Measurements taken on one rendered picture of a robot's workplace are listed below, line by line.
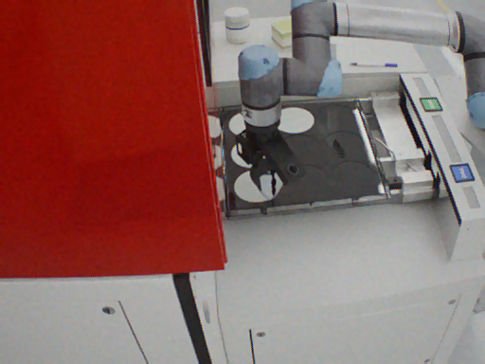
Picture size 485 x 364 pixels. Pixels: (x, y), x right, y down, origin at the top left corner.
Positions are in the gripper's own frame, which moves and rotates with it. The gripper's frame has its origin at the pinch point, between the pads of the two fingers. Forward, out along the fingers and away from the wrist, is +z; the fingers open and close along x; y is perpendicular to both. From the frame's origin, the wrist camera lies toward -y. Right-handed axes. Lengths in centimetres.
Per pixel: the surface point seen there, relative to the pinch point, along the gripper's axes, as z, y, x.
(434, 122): -4.4, -7.8, -44.7
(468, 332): 91, -32, -68
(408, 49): -5, 20, -64
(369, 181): 1.4, -8.5, -20.9
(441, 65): 91, 102, -194
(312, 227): 9.3, -5.7, -6.4
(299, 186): 1.4, 0.1, -7.2
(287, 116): 1.3, 21.6, -19.7
